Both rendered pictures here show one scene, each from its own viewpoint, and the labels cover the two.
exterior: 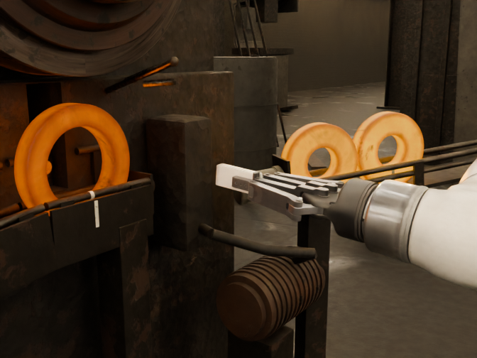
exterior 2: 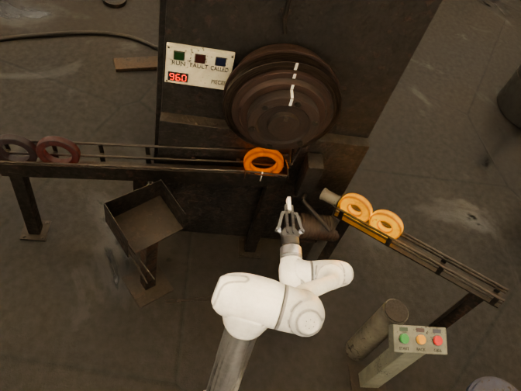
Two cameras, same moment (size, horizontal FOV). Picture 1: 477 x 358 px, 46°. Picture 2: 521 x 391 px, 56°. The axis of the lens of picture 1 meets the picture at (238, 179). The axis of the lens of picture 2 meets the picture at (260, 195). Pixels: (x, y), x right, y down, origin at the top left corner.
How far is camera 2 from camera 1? 170 cm
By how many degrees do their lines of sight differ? 50
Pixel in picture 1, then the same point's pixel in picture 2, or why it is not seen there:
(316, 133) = (355, 200)
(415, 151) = (395, 234)
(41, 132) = (252, 155)
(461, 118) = not seen: outside the picture
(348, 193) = (285, 238)
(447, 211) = (284, 263)
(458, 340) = (445, 303)
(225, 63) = not seen: outside the picture
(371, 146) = (376, 219)
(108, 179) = (273, 169)
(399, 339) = (422, 278)
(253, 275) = (305, 220)
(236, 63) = not seen: outside the picture
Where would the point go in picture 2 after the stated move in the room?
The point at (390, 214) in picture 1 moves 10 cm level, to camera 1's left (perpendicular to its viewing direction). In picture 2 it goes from (282, 251) to (267, 233)
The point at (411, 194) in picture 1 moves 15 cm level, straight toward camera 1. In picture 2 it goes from (288, 252) to (253, 260)
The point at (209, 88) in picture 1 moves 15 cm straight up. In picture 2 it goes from (350, 149) to (361, 126)
